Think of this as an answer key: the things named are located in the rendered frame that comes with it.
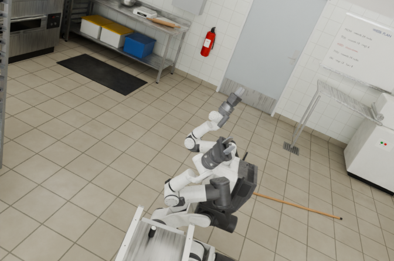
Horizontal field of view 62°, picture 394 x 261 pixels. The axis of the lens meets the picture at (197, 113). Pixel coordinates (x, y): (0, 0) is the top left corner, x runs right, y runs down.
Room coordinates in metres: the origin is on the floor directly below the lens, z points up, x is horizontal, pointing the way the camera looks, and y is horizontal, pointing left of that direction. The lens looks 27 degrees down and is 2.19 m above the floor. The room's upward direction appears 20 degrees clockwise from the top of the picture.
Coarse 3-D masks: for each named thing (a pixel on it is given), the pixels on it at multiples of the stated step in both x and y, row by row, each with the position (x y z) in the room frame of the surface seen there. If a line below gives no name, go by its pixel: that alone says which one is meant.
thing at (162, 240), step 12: (144, 228) 1.23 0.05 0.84; (132, 240) 1.13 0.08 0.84; (144, 240) 1.16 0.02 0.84; (156, 240) 1.19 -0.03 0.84; (168, 240) 1.21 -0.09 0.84; (180, 240) 1.24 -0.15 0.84; (132, 252) 1.07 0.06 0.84; (144, 252) 1.10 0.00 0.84; (156, 252) 1.12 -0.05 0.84; (168, 252) 1.14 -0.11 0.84; (180, 252) 1.17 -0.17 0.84
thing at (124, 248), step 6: (138, 210) 1.28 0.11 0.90; (138, 216) 1.24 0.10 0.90; (132, 222) 1.19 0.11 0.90; (132, 228) 1.15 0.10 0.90; (126, 234) 1.11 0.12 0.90; (132, 234) 1.12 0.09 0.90; (126, 240) 1.07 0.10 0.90; (126, 246) 1.04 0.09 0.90; (120, 252) 1.00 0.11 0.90; (120, 258) 0.97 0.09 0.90
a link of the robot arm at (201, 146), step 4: (188, 140) 1.92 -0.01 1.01; (192, 140) 1.92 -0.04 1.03; (200, 140) 1.97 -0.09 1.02; (188, 144) 1.92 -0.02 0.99; (192, 144) 1.91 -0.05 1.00; (196, 144) 1.91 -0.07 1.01; (200, 144) 1.92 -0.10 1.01; (204, 144) 1.92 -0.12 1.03; (208, 144) 1.91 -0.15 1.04; (212, 144) 1.91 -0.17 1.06; (188, 148) 1.91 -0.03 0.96; (192, 148) 1.91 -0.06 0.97; (196, 148) 1.90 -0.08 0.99; (200, 148) 1.91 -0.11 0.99; (204, 148) 1.90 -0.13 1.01; (208, 148) 1.90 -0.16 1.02; (200, 152) 1.92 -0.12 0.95; (204, 152) 1.90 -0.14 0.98
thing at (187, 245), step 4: (192, 224) 1.31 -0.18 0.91; (188, 228) 1.29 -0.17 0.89; (192, 228) 1.29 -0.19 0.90; (188, 232) 1.25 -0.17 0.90; (192, 232) 1.26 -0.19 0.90; (188, 236) 1.23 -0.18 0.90; (192, 236) 1.24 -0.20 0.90; (188, 240) 1.20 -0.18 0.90; (184, 244) 1.21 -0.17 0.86; (188, 244) 1.18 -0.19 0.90; (184, 248) 1.15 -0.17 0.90; (188, 248) 1.16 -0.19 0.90; (184, 252) 1.13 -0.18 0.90; (188, 252) 1.13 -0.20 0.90; (184, 256) 1.10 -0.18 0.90; (188, 256) 1.11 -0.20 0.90; (180, 260) 1.12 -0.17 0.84; (184, 260) 1.08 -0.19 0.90
